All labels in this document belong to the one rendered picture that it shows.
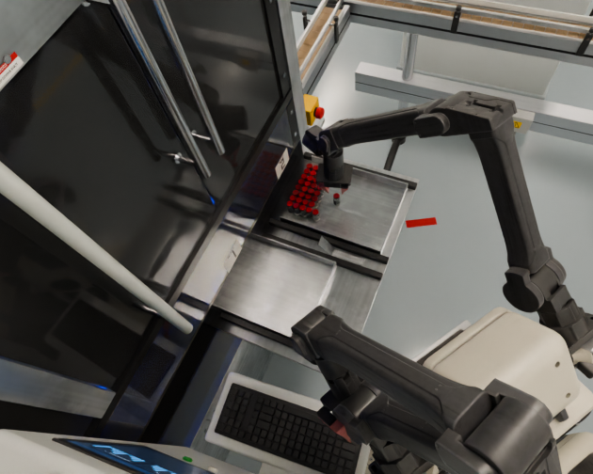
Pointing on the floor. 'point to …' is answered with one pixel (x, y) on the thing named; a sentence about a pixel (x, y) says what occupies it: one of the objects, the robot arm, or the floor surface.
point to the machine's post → (293, 69)
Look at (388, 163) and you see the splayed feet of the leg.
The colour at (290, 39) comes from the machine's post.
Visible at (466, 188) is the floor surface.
